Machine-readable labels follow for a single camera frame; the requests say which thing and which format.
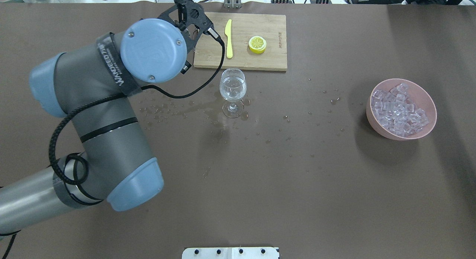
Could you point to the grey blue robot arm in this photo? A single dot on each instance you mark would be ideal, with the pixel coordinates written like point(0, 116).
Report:
point(90, 87)

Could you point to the clear wine glass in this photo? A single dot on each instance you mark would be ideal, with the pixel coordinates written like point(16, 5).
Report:
point(233, 88)

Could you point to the clear ice cubes pile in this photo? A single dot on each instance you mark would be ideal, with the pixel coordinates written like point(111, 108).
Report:
point(397, 112)

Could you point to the yellow lemon slice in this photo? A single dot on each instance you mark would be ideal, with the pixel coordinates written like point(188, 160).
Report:
point(257, 44)

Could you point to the yellow plastic knife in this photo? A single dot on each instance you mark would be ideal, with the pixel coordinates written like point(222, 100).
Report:
point(228, 33)

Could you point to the bamboo cutting board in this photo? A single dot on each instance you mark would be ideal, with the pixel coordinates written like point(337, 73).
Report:
point(272, 27)

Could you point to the pink bowl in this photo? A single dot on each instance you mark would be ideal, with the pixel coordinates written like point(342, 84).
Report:
point(418, 95)

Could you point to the aluminium frame post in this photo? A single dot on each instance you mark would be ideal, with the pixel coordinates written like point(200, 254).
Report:
point(232, 4)

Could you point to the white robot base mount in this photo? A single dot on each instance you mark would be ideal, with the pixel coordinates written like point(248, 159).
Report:
point(231, 253)

